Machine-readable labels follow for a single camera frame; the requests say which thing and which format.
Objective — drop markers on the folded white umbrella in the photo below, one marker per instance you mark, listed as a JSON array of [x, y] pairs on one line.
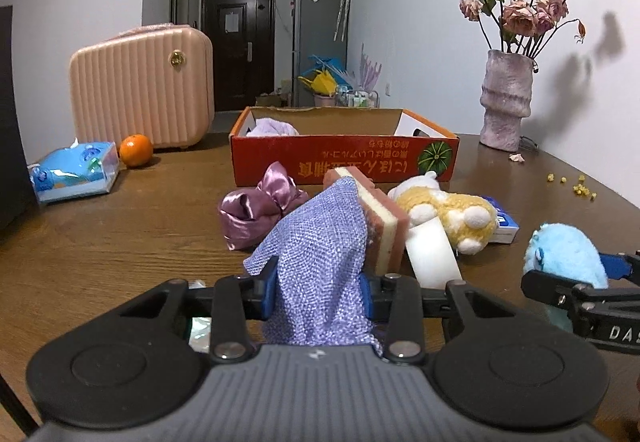
[[342, 9]]

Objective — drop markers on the lavender towel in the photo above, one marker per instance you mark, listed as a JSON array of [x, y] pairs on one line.
[[272, 128]]

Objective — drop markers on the pink and cream sponge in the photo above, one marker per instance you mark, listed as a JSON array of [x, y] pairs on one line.
[[385, 222]]

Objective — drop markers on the fallen pink petal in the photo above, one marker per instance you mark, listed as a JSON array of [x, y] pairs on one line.
[[516, 157]]

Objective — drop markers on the yellow bag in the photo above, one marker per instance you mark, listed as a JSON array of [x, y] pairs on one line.
[[317, 84]]

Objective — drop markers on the yellow and white plush toy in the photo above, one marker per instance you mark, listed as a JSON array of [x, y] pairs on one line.
[[450, 209]]

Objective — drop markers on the red cardboard box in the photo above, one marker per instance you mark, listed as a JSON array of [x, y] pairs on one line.
[[350, 162]]

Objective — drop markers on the pink ribbed suitcase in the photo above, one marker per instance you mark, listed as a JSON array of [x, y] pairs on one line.
[[140, 87]]

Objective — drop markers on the purple knit pouch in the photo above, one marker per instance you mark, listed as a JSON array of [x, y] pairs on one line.
[[320, 252]]

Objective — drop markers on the clear plastic shower cap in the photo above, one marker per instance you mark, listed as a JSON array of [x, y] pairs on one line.
[[200, 334]]

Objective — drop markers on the pink ceramic vase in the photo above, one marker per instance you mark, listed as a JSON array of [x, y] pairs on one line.
[[505, 102]]

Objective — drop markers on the grey refrigerator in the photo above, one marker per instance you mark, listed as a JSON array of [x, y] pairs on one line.
[[315, 37]]

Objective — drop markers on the dark brown door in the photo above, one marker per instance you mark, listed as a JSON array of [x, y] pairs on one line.
[[240, 57]]

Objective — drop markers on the cart with bottles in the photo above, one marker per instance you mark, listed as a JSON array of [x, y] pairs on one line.
[[356, 98]]

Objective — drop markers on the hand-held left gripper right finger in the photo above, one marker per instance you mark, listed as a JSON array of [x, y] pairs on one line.
[[366, 299]]

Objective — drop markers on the black paper bag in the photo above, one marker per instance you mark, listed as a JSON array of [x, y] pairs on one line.
[[12, 132]]

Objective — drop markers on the orange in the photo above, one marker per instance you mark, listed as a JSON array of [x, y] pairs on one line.
[[136, 150]]

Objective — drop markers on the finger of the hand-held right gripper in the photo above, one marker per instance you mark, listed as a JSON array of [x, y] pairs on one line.
[[600, 317], [620, 267]]

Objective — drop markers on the scattered yellow crumbs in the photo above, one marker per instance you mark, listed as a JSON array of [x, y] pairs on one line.
[[580, 189]]

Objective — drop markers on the purple wall sticker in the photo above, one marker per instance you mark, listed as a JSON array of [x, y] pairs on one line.
[[371, 72]]

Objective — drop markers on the pink satin bow pouch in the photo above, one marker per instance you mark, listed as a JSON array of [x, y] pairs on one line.
[[255, 212]]

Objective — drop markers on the cardboard box on floor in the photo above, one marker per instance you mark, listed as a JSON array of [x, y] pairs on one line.
[[269, 101]]

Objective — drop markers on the blue tissue pack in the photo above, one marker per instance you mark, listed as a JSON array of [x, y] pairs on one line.
[[75, 172]]

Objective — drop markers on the white foam block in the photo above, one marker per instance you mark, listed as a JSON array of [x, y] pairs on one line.
[[432, 254]]

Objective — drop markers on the small blue box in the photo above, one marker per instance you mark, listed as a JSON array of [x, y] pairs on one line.
[[505, 222]]

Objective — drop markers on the light blue plush mitt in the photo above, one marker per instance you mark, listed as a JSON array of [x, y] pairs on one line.
[[565, 252]]

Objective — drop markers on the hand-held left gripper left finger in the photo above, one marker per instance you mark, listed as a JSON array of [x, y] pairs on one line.
[[267, 289]]

